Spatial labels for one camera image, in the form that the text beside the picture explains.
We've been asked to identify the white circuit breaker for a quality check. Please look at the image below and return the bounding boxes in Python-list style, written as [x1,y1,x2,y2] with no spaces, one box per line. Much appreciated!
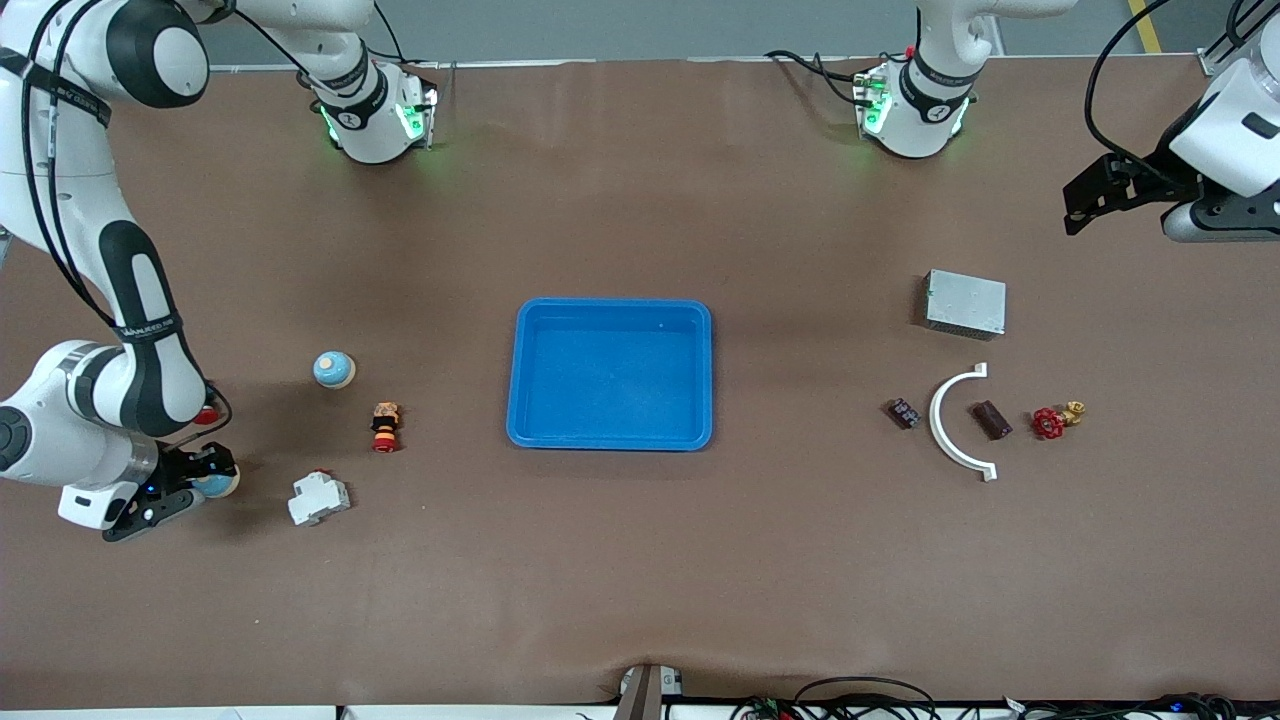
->
[287,468,351,528]

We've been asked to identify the grey metal bracket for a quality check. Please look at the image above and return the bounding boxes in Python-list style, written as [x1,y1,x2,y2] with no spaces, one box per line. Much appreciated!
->
[615,663,685,720]

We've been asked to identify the black right base cable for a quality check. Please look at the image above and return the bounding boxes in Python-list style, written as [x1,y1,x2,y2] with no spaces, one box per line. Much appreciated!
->
[372,8,441,71]

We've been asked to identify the black left base cables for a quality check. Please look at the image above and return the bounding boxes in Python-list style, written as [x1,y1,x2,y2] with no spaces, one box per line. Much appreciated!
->
[765,48,873,109]

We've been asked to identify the black cable loop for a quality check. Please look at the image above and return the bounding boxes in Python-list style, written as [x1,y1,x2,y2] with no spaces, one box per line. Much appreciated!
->
[735,676,941,720]

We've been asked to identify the blue plastic tray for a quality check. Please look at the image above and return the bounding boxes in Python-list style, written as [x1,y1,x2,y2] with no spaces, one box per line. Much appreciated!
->
[505,297,714,453]

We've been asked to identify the black cable bundle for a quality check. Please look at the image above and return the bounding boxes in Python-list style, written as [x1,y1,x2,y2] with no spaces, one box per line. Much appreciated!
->
[1000,692,1246,720]

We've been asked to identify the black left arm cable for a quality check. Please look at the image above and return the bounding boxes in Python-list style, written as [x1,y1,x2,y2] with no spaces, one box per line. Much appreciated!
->
[1085,0,1201,187]

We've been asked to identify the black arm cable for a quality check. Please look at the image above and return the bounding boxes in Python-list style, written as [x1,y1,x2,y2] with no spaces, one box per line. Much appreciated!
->
[1085,0,1201,187]
[20,0,236,451]

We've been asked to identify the silver metal box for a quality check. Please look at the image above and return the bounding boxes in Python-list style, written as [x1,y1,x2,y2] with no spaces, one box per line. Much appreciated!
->
[923,269,1007,341]

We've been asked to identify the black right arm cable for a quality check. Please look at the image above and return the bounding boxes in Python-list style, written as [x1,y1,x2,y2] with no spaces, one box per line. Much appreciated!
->
[20,0,236,451]

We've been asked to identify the brass valve red handwheel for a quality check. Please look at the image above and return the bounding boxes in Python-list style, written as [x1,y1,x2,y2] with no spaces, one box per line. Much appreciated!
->
[1032,400,1087,441]

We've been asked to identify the long plain brown capacitor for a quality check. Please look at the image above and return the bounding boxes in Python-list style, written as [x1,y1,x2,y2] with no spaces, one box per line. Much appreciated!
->
[970,399,1014,441]

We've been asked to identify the aluminium frame profile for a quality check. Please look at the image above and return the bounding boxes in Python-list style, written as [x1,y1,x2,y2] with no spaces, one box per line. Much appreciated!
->
[1198,0,1263,77]

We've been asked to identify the white half-round pipe clamp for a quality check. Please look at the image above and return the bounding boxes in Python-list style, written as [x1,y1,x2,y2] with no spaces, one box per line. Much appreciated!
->
[929,362,999,483]

